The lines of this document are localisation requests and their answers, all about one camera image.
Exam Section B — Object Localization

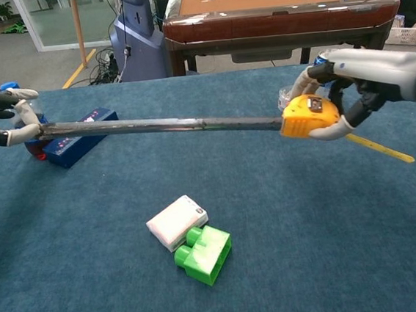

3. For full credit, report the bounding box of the blue felt table cloth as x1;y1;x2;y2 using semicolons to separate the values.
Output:
0;53;416;312

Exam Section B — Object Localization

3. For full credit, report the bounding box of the blue white soda can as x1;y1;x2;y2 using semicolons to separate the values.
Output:
311;49;338;90

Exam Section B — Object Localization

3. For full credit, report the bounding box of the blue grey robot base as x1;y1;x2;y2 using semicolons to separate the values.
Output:
106;0;169;84

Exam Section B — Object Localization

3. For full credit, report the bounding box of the dark blue rectangular box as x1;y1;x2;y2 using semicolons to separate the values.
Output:
38;105;124;172

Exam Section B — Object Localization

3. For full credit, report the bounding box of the white tissue pack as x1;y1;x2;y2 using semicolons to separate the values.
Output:
143;192;212;255

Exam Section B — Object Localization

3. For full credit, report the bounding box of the black floor cable bundle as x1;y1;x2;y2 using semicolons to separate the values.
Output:
86;45;128;86

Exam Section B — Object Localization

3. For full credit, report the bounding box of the green item on floor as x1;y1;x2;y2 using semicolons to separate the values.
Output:
1;18;29;37

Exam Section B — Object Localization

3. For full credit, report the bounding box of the yellow tape measure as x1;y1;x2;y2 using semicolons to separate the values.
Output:
36;84;416;199

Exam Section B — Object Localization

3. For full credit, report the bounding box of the wooden pole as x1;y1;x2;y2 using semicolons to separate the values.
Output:
68;0;89;69

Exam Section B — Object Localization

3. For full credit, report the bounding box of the brown mahjong table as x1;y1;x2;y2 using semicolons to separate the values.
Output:
159;0;406;78

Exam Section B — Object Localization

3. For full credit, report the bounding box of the glass partition white frame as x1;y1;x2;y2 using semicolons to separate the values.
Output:
12;0;117;56

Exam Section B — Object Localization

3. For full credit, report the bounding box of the clear glass ashtray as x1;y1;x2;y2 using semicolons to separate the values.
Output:
277;85;296;112

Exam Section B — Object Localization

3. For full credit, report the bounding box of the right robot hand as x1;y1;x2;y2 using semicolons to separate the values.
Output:
285;40;416;145

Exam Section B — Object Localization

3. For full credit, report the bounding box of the white plastic basket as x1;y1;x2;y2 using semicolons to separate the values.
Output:
382;13;416;51

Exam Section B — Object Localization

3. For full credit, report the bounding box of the cola bottle blue cap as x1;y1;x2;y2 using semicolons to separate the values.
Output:
0;78;53;164

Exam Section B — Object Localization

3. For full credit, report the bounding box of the green toy building block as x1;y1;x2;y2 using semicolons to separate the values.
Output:
171;222;236;289

